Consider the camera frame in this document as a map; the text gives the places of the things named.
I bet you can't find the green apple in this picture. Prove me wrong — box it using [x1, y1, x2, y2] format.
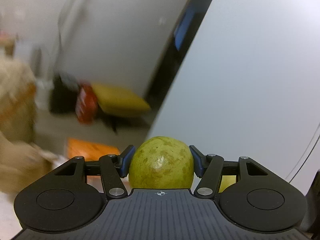
[219, 175, 236, 193]
[129, 137, 194, 189]

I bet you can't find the orange bag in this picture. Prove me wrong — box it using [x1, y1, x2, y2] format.
[66, 138, 120, 161]

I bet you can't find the yellow cushion chair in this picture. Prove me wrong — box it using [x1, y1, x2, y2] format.
[90, 82, 153, 133]

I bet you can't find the red bag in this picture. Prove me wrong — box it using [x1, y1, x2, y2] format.
[75, 83, 98, 124]

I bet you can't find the black bin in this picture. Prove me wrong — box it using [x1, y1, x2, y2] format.
[49, 73, 80, 114]

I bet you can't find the brown teddy bear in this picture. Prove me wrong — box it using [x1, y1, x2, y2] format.
[1, 134, 59, 194]

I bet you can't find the white fluffy blanket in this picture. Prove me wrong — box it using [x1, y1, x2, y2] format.
[0, 192, 22, 240]

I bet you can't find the beige blanket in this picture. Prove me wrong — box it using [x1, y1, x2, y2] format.
[1, 56, 36, 143]

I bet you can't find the white cabinet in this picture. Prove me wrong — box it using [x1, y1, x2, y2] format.
[13, 40, 42, 76]

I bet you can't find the dark door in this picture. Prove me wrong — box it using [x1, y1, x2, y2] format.
[145, 0, 223, 106]

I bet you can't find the white floor lamp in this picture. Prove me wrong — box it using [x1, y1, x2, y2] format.
[37, 0, 76, 89]

